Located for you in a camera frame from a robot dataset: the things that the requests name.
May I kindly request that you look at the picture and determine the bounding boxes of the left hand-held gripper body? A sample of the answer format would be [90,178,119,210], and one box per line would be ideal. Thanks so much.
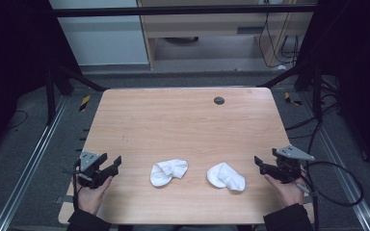
[74,150,110,190]

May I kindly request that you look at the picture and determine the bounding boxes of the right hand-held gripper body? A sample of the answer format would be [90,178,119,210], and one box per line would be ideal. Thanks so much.
[271,144,316,185]

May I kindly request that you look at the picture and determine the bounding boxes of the white sock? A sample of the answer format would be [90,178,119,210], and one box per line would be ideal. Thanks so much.
[149,158,190,189]
[206,162,247,193]

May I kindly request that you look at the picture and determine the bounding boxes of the person's right hand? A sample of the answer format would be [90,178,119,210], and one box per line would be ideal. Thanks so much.
[264,172,306,208]

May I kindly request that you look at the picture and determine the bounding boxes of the person's left hand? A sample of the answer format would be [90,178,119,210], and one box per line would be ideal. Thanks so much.
[76,175,115,216]

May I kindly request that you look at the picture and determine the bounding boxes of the yellow black tape strip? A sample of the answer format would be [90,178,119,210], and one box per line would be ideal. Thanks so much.
[283,91,304,107]
[78,94,92,113]

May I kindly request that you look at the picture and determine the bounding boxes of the black metal stand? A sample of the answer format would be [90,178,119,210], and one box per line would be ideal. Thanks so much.
[255,62,325,123]
[43,56,109,127]

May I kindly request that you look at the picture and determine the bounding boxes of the white cabinet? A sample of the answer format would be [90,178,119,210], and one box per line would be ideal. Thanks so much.
[48,0,150,67]

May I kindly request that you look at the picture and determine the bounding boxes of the black curtain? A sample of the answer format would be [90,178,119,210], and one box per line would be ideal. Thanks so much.
[295,0,370,181]
[0,0,81,162]

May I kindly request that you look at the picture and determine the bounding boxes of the light wooden desk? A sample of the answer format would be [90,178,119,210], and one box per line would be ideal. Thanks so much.
[136,0,317,70]

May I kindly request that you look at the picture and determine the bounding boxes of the grey cable plug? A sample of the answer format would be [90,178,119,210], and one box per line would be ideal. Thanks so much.
[294,181,318,197]

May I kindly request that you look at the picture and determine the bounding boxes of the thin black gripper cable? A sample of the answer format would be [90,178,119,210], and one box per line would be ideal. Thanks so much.
[71,160,82,211]

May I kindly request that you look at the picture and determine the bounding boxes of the aluminium floor rail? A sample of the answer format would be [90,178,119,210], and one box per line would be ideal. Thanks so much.
[0,95,71,231]
[298,90,370,231]

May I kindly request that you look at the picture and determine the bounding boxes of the black floor cables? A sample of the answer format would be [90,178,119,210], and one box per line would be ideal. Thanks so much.
[284,76,343,142]

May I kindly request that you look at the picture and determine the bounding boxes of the black looped gripper cable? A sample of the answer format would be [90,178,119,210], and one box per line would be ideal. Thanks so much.
[301,160,365,231]

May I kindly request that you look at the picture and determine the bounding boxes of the thin black floor cable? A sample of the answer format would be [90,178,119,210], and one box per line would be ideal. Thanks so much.
[5,109,30,130]

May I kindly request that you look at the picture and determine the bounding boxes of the black hanging cables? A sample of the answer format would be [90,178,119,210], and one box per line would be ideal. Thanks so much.
[257,12,301,69]

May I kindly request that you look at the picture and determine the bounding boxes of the black horizontal frame bar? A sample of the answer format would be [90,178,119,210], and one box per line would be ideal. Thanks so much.
[49,4,320,19]

